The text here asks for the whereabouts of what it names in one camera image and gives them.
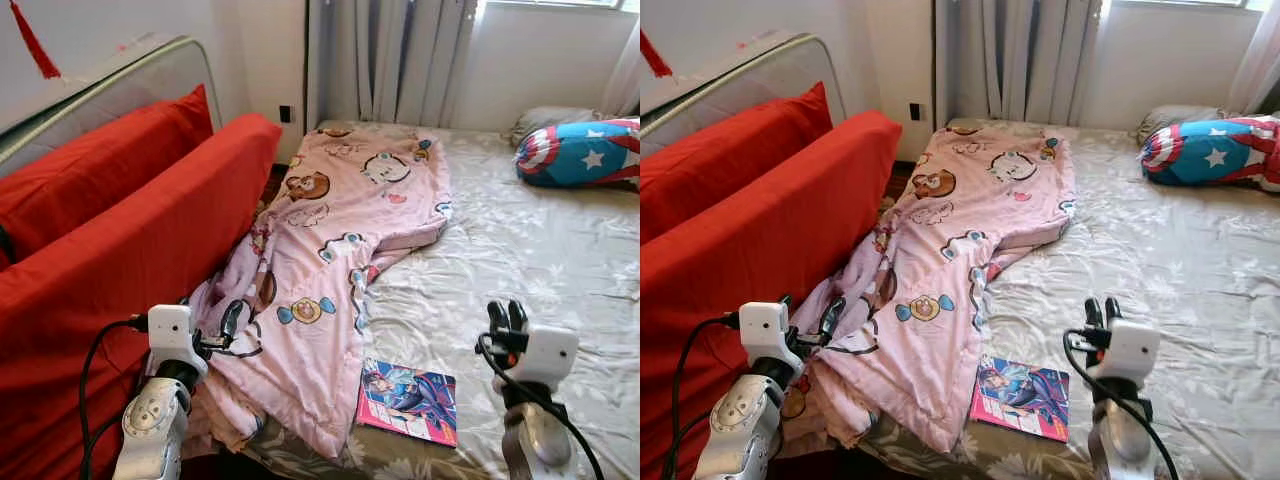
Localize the colourful comic book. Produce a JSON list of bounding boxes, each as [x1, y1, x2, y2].
[[355, 358, 459, 448], [968, 355, 1071, 443]]

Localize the bed with grey floral sheet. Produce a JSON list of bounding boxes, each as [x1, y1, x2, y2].
[[790, 118, 1280, 480], [180, 120, 641, 480]]

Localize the large red fabric cushion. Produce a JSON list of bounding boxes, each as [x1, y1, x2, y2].
[[0, 83, 216, 266], [640, 110, 904, 480], [0, 112, 284, 480], [640, 82, 834, 246]]

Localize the pink cartoon print blanket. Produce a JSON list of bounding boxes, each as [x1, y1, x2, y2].
[[790, 122, 1079, 453], [185, 125, 453, 461]]

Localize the star and stripes bolster pillow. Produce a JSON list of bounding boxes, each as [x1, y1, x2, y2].
[[515, 118, 641, 189], [1142, 115, 1280, 189]]

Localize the grey floral pillow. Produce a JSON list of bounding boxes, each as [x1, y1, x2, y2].
[[508, 105, 601, 149], [1135, 103, 1231, 149]]

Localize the red hanging tassel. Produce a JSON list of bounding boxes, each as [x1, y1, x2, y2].
[[640, 28, 673, 79], [10, 0, 61, 80]]

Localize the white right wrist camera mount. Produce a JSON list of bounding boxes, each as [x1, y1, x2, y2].
[[1103, 318, 1163, 386], [515, 323, 581, 391]]

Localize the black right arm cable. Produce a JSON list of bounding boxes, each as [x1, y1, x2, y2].
[[475, 335, 606, 480], [1062, 330, 1181, 480]]

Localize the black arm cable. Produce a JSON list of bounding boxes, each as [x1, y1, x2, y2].
[[475, 335, 606, 480], [78, 315, 151, 480], [1062, 330, 1181, 480], [660, 312, 746, 480]]

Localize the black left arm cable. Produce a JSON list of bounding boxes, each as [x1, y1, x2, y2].
[[78, 315, 151, 480], [660, 312, 746, 480]]

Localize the window with white frame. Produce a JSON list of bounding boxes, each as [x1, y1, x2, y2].
[[1110, 0, 1280, 13], [480, 0, 641, 13]]

